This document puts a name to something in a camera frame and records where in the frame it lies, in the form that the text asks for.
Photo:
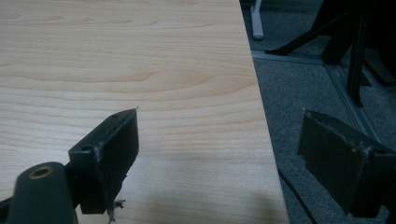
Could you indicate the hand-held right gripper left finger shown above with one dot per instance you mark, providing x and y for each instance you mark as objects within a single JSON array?
[{"x": 109, "y": 155}]

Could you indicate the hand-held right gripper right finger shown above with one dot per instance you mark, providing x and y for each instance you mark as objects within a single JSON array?
[{"x": 336, "y": 158}]

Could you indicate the black tripod stand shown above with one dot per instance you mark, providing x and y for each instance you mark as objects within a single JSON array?
[{"x": 348, "y": 37}]

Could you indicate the white table leg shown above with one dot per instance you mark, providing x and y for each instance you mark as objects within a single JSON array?
[{"x": 257, "y": 20}]

